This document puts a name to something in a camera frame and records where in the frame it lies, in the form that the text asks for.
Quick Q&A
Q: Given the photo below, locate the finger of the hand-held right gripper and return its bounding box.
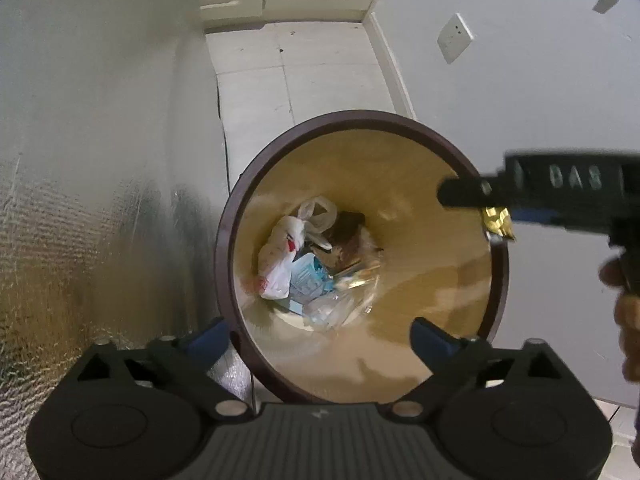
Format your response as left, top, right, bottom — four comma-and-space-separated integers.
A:
437, 174, 507, 209

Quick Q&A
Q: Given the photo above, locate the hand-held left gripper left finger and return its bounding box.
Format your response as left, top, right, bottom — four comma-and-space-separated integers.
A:
65, 317, 251, 421

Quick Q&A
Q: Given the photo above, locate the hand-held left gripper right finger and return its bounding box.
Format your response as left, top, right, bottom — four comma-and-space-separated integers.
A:
391, 317, 571, 417

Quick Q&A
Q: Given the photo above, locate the gold foil wrapper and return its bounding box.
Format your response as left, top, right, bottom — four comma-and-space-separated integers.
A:
482, 205, 518, 244

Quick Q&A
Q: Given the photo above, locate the brown-rimmed round waste bin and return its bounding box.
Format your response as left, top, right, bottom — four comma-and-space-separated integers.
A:
215, 109, 511, 404

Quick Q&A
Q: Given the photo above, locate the light blue tissue packet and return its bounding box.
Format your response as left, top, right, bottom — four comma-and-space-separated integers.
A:
290, 252, 337, 307

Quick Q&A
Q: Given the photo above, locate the person's right hand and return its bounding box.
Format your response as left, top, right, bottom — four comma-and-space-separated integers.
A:
598, 257, 640, 386

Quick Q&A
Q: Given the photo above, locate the clear plastic wrapper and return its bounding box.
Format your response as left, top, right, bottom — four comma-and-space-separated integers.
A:
302, 285, 377, 331

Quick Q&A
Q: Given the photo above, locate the white plastic bag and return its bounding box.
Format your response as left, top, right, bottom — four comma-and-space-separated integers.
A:
257, 197, 339, 301

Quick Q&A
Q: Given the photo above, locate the silver foil panel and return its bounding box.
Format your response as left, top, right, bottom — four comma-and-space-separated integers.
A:
0, 0, 251, 466

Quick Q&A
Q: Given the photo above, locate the white wall socket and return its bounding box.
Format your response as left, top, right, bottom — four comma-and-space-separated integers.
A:
436, 12, 475, 65

